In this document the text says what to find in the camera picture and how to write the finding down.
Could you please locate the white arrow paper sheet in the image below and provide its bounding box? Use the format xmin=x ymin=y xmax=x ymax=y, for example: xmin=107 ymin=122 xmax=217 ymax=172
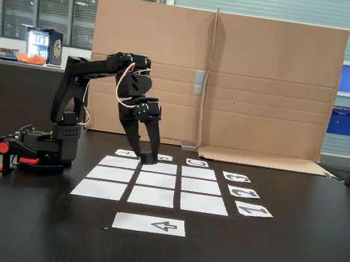
xmin=111 ymin=210 xmax=189 ymax=239

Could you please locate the brown cardboard panel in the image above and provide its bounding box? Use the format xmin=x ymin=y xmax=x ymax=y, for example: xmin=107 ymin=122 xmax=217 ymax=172
xmin=195 ymin=8 xmax=350 ymax=179
xmin=79 ymin=0 xmax=219 ymax=150

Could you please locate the grey tape strip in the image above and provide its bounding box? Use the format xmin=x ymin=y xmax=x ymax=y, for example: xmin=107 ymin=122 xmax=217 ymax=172
xmin=180 ymin=141 xmax=199 ymax=153
xmin=193 ymin=69 xmax=207 ymax=95

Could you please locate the paper sheet number 1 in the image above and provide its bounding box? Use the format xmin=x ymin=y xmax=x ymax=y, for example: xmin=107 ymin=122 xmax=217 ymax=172
xmin=233 ymin=201 xmax=275 ymax=221

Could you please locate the black mini fridge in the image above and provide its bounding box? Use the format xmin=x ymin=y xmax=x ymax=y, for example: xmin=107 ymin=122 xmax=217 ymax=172
xmin=23 ymin=26 xmax=67 ymax=68

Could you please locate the white nine-square grid sheet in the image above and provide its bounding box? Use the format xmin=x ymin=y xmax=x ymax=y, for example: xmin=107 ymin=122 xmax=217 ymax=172
xmin=69 ymin=150 xmax=235 ymax=217

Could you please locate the bowl of orange snacks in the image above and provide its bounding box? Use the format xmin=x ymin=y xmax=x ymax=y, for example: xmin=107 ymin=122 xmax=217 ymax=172
xmin=11 ymin=50 xmax=48 ymax=67

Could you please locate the paper sheet number 2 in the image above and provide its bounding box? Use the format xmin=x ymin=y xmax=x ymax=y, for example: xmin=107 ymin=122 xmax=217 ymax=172
xmin=226 ymin=184 xmax=262 ymax=201

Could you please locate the dark counter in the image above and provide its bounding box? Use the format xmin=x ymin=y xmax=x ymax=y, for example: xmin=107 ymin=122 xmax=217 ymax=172
xmin=0 ymin=59 xmax=93 ymax=163

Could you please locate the black octagonal token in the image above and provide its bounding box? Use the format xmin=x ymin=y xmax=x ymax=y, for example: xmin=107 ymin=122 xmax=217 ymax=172
xmin=139 ymin=152 xmax=160 ymax=166

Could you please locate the paper sheet letter C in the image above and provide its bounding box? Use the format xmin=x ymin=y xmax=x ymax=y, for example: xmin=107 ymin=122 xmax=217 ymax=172
xmin=185 ymin=157 xmax=210 ymax=169

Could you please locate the paper sheet letter A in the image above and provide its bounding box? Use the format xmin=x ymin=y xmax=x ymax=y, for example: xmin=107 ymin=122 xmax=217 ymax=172
xmin=114 ymin=148 xmax=142 ymax=159

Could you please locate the paper sheet number 3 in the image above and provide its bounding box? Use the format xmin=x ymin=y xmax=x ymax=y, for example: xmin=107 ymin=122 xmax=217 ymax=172
xmin=221 ymin=170 xmax=253 ymax=185

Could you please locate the paper sheet letter B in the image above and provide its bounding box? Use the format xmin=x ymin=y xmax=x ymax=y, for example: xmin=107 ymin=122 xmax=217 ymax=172
xmin=154 ymin=152 xmax=174 ymax=163

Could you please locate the red white servo cable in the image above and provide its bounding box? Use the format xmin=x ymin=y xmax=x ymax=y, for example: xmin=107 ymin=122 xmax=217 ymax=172
xmin=79 ymin=56 xmax=154 ymax=134

